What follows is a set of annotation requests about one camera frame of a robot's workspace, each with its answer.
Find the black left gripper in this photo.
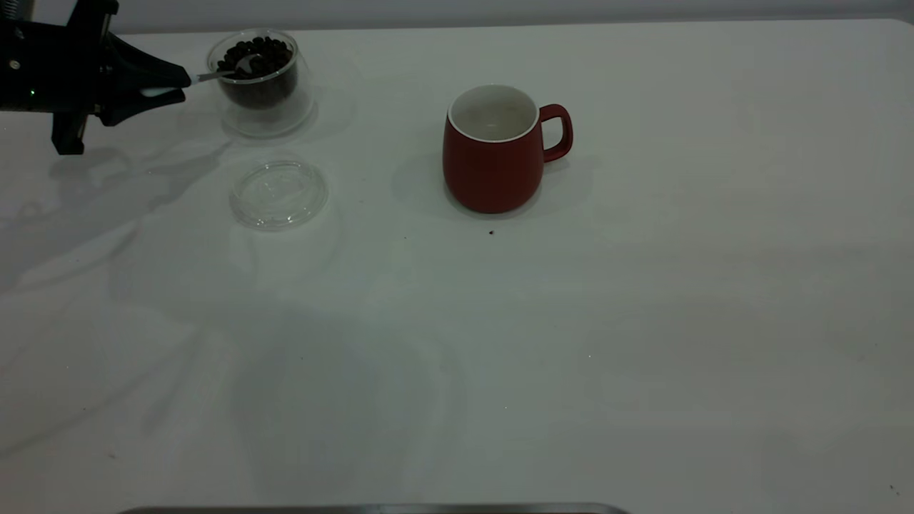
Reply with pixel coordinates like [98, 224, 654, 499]
[0, 0, 192, 156]

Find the metal spoon pale blue handle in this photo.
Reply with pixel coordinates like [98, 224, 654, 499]
[141, 54, 259, 99]

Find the red mug white inside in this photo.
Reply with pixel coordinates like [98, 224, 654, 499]
[442, 84, 574, 214]

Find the dark coffee beans pile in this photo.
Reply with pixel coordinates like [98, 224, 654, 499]
[218, 36, 297, 108]

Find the clear glass lid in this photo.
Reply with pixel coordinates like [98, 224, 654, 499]
[228, 161, 329, 231]

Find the clear double-wall glass jar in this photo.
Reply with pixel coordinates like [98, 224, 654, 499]
[206, 29, 315, 138]

